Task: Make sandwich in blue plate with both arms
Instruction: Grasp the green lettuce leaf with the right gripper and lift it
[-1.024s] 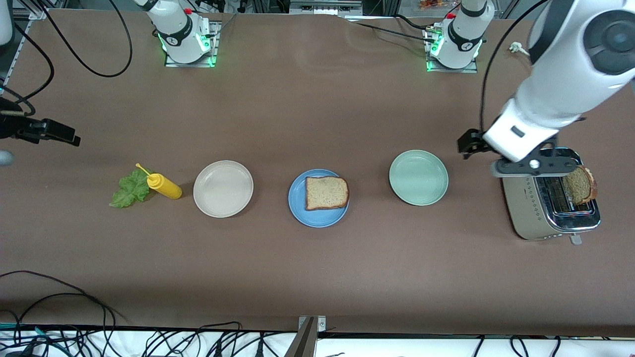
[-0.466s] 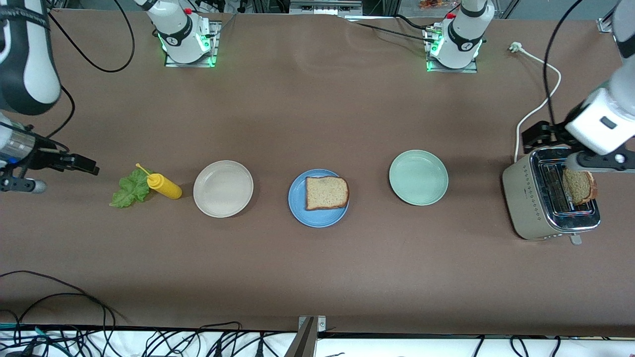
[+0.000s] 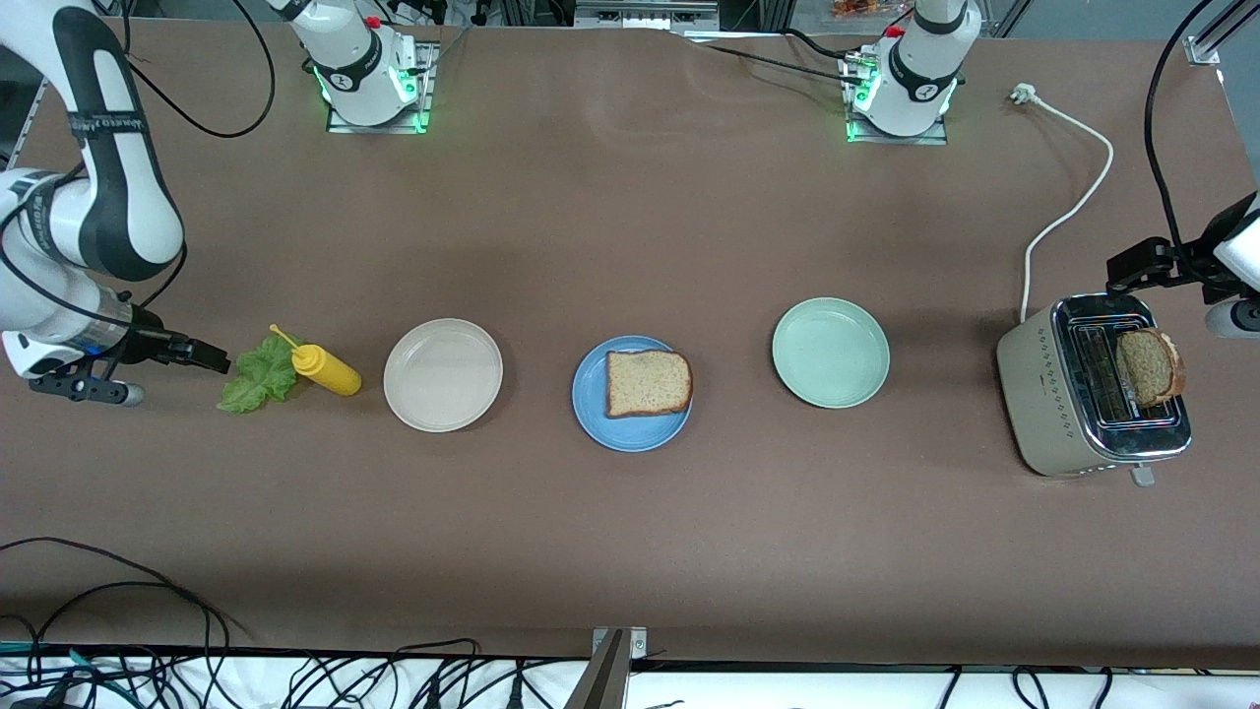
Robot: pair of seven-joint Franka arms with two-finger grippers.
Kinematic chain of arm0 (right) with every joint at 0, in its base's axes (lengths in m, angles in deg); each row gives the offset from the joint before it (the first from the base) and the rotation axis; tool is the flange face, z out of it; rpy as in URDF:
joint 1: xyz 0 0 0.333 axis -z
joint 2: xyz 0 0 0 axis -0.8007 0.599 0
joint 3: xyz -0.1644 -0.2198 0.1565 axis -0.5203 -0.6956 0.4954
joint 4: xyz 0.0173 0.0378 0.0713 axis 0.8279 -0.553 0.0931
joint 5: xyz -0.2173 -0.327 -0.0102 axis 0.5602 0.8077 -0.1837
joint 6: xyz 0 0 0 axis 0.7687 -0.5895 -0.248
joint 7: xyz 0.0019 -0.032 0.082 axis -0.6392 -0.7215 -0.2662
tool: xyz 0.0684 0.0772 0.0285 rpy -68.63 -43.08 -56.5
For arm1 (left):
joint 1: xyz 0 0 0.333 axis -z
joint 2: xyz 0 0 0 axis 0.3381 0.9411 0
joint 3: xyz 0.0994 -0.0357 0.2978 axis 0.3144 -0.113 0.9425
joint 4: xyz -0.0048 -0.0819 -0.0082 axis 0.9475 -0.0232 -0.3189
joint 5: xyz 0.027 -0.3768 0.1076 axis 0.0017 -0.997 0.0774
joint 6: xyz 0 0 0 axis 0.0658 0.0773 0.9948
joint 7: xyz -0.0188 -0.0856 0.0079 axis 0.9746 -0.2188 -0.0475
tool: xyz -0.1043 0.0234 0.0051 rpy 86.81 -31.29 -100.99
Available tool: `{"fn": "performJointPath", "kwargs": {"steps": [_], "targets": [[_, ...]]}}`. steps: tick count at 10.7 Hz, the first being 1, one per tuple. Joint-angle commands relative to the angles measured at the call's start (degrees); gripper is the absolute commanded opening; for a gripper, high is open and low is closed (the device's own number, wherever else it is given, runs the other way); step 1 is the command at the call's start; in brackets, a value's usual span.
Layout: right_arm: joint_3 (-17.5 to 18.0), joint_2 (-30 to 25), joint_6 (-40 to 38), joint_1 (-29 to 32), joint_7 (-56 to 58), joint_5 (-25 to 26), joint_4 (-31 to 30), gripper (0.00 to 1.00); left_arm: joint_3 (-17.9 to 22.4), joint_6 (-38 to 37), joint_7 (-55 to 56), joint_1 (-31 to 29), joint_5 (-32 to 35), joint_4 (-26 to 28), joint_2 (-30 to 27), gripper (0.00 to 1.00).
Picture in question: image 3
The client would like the yellow mustard squeeze bottle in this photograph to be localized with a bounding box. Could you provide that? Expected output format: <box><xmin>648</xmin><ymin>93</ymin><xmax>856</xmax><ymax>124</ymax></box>
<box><xmin>269</xmin><ymin>324</ymin><xmax>362</xmax><ymax>397</ymax></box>

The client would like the beige chrome toaster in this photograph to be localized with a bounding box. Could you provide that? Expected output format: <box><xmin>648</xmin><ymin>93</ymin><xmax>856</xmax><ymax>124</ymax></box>
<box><xmin>996</xmin><ymin>292</ymin><xmax>1194</xmax><ymax>487</ymax></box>

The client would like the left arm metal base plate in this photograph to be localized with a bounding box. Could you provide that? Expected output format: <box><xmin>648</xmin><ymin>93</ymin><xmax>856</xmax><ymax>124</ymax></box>
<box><xmin>842</xmin><ymin>51</ymin><xmax>951</xmax><ymax>146</ymax></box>

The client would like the thin black table cable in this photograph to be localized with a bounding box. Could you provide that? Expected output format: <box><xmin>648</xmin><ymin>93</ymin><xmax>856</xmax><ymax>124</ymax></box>
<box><xmin>0</xmin><ymin>537</ymin><xmax>255</xmax><ymax>651</ymax></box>
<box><xmin>25</xmin><ymin>581</ymin><xmax>232</xmax><ymax>709</ymax></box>

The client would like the metal table edge bracket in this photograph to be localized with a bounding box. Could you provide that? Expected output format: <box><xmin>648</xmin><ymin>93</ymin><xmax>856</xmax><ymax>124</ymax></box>
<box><xmin>566</xmin><ymin>627</ymin><xmax>649</xmax><ymax>709</ymax></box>

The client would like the grey metal box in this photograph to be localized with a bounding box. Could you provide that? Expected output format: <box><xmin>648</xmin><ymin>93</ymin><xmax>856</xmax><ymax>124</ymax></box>
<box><xmin>574</xmin><ymin>0</ymin><xmax>720</xmax><ymax>31</ymax></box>

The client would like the black base cable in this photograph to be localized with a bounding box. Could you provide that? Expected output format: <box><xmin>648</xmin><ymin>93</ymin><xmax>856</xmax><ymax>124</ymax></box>
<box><xmin>679</xmin><ymin>28</ymin><xmax>867</xmax><ymax>88</ymax></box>

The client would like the green lettuce leaf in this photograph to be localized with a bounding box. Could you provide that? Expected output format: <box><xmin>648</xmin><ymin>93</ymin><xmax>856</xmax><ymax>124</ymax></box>
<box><xmin>217</xmin><ymin>335</ymin><xmax>301</xmax><ymax>414</ymax></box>

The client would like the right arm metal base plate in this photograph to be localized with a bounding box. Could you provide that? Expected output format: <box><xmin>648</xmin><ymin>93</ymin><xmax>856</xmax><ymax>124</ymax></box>
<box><xmin>327</xmin><ymin>41</ymin><xmax>440</xmax><ymax>135</ymax></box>

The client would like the brown bread slice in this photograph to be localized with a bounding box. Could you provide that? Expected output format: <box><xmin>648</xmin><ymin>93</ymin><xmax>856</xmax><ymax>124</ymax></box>
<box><xmin>604</xmin><ymin>350</ymin><xmax>694</xmax><ymax>419</ymax></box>
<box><xmin>1115</xmin><ymin>328</ymin><xmax>1187</xmax><ymax>409</ymax></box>

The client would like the blue plate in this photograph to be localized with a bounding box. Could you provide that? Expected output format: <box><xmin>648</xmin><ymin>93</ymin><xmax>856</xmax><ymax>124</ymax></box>
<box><xmin>572</xmin><ymin>336</ymin><xmax>694</xmax><ymax>453</ymax></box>

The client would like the pale green plate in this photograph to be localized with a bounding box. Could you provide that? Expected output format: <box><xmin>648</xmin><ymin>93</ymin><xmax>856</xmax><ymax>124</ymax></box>
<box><xmin>772</xmin><ymin>297</ymin><xmax>891</xmax><ymax>410</ymax></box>

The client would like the beige plate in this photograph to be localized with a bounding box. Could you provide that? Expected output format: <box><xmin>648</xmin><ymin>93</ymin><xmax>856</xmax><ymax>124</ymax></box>
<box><xmin>383</xmin><ymin>318</ymin><xmax>504</xmax><ymax>433</ymax></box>

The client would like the aluminium corner bracket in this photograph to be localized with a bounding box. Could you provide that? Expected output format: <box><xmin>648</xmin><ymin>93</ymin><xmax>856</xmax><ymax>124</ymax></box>
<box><xmin>1186</xmin><ymin>0</ymin><xmax>1260</xmax><ymax>68</ymax></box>

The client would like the white toaster power cord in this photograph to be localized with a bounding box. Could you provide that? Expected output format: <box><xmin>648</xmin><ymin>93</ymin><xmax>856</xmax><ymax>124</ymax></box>
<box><xmin>1009</xmin><ymin>83</ymin><xmax>1115</xmax><ymax>321</ymax></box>

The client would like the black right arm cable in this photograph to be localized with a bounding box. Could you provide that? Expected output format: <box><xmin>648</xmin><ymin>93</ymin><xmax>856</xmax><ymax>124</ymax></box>
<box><xmin>0</xmin><ymin>0</ymin><xmax>277</xmax><ymax>331</ymax></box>

